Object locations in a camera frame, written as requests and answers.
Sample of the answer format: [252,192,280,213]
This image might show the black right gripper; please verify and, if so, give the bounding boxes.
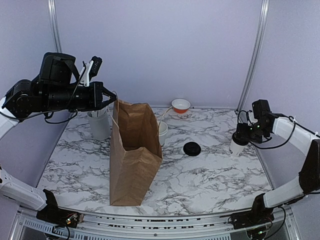
[234,121,268,144]

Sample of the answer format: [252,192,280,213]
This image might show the right corner aluminium post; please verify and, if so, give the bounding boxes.
[236,0,270,112]

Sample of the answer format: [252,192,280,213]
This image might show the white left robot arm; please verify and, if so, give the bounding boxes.
[0,52,117,223]

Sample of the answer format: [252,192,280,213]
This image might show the orange white bowl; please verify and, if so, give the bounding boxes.
[171,98,191,114]

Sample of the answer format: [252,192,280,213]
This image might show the black coffee cup lid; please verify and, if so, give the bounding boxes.
[232,132,249,146]

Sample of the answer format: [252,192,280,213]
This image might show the brown paper bag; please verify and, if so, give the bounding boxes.
[109,99,163,207]

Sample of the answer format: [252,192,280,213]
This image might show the single white paper cup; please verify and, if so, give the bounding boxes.
[229,139,246,157]

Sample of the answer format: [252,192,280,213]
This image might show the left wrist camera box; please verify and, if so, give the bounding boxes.
[79,56,103,87]

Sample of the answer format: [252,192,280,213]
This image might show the white paper cups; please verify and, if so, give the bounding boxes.
[158,121,168,146]

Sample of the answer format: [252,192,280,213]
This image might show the white container with sachets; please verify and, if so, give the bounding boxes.
[87,108,111,141]

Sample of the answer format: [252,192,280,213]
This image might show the left corner aluminium post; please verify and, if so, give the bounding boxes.
[47,0,63,53]

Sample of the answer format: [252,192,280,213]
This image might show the corner aluminium post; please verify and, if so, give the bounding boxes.
[47,0,63,53]
[236,0,270,112]

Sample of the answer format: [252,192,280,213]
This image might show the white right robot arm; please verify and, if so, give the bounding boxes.
[229,112,320,224]

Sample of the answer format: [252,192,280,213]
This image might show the front aluminium rail frame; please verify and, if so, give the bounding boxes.
[8,206,302,240]

